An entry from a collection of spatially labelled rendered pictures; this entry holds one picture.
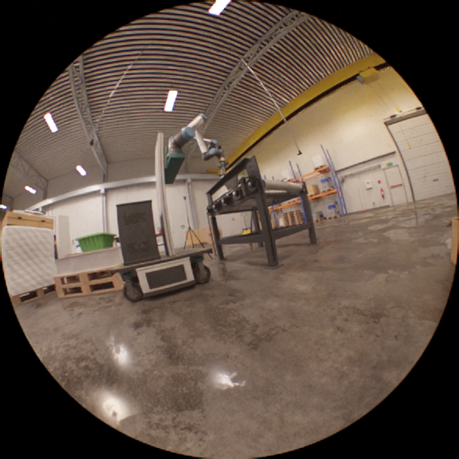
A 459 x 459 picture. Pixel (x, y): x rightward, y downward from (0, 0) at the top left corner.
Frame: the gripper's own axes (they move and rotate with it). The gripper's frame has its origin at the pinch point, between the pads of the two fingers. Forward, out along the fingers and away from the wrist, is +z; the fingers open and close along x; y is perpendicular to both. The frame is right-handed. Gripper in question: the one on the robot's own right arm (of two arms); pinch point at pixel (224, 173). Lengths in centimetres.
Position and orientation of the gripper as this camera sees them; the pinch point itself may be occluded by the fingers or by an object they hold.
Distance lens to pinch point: 183.4
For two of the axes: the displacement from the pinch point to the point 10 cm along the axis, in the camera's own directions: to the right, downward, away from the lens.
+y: -8.5, 1.6, -5.0
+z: 2.0, 9.8, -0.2
